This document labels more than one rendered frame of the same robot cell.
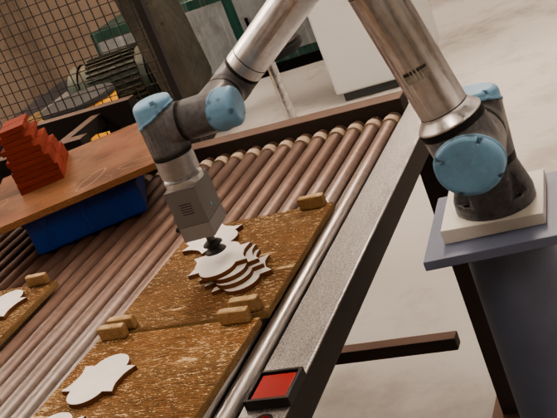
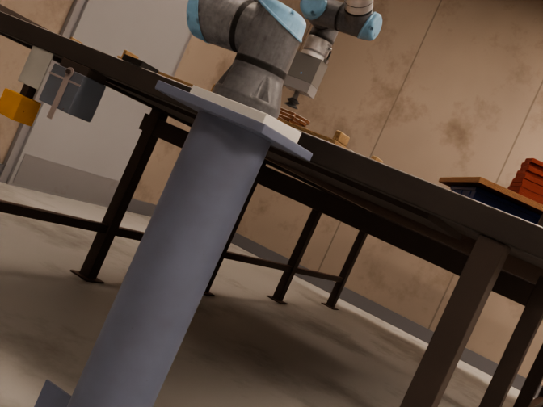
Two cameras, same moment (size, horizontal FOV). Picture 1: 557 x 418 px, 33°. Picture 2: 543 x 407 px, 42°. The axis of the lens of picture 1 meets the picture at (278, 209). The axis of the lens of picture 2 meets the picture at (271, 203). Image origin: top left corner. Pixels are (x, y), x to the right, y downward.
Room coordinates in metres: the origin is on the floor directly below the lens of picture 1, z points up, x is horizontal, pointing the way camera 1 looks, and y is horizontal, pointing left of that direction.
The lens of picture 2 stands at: (1.79, -1.89, 0.78)
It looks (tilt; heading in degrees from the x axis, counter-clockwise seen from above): 2 degrees down; 91
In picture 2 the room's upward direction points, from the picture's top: 24 degrees clockwise
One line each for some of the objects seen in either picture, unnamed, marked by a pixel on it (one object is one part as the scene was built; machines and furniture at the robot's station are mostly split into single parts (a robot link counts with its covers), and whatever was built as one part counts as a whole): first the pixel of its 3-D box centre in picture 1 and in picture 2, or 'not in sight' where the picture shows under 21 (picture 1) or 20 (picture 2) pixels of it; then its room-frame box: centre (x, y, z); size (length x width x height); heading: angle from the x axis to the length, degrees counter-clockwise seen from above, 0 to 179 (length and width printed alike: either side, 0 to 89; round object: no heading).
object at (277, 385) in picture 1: (275, 389); not in sight; (1.25, 0.11, 0.92); 0.06 x 0.06 x 0.01; 62
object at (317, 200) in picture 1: (312, 201); (341, 138); (1.85, -0.07, 0.95); 0.06 x 0.02 x 0.03; 61
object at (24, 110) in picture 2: not in sight; (28, 84); (0.91, 0.28, 0.74); 0.09 x 0.08 x 0.24; 152
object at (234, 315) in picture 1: (234, 315); not in sight; (1.48, 0.14, 0.95); 0.06 x 0.02 x 0.03; 60
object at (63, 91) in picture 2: not in sight; (70, 94); (1.07, 0.19, 0.77); 0.14 x 0.11 x 0.18; 152
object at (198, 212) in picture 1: (189, 202); (308, 74); (1.69, 0.15, 1.10); 0.10 x 0.09 x 0.16; 69
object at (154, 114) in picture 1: (162, 126); (328, 22); (1.69, 0.14, 1.26); 0.09 x 0.08 x 0.11; 68
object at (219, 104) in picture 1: (213, 109); (322, 11); (1.67, 0.04, 1.25); 0.11 x 0.11 x 0.08; 68
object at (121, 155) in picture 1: (79, 171); (525, 210); (2.52, 0.46, 1.03); 0.50 x 0.50 x 0.02; 2
